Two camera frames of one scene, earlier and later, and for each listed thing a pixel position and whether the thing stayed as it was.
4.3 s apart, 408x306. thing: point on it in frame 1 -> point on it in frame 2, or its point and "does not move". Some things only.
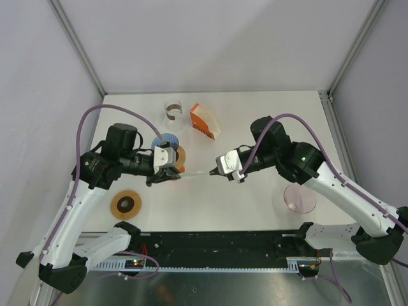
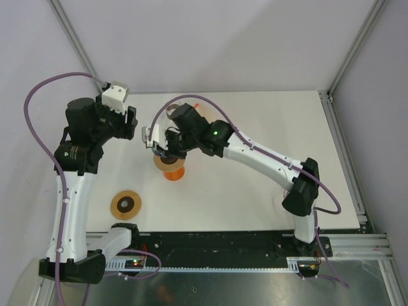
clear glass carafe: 174,116 does not move
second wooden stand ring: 125,204 does not move
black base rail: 267,245 does not move
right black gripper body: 261,159 -> 179,143
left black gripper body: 139,165 -> 113,123
